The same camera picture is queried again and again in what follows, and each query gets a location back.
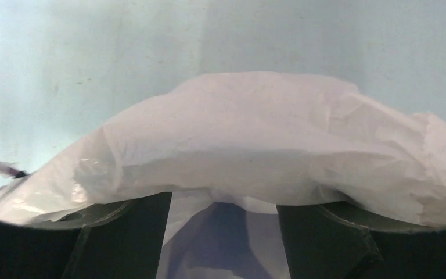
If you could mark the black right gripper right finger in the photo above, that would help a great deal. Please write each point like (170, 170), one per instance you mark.
(341, 241)

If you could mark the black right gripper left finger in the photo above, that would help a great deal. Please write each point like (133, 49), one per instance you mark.
(117, 240)

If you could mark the translucent yellowish plastic trash bag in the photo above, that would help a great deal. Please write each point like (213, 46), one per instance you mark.
(232, 147)

